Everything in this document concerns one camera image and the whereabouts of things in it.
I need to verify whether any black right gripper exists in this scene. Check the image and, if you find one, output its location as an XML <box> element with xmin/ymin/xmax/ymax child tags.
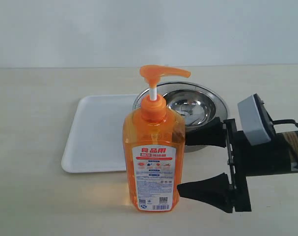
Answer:
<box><xmin>177</xmin><ymin>117</ymin><xmax>251</xmax><ymax>213</ymax></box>

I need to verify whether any large stainless steel basin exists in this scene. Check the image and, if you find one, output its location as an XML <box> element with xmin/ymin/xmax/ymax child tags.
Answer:
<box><xmin>133</xmin><ymin>82</ymin><xmax>230</xmax><ymax>154</ymax></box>

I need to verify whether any white rectangular plastic tray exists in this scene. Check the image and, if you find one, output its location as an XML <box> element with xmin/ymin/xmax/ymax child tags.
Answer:
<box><xmin>61</xmin><ymin>94</ymin><xmax>136</xmax><ymax>174</ymax></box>

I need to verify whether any orange dish soap pump bottle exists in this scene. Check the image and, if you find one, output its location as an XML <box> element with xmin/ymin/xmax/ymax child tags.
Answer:
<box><xmin>122</xmin><ymin>65</ymin><xmax>191</xmax><ymax>212</ymax></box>

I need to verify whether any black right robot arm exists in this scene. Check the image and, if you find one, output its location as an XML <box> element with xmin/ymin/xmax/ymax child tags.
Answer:
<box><xmin>177</xmin><ymin>118</ymin><xmax>298</xmax><ymax>213</ymax></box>

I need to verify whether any small stainless steel bowl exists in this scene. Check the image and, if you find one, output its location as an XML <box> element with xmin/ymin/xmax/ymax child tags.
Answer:
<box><xmin>163</xmin><ymin>89</ymin><xmax>217</xmax><ymax>129</ymax></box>

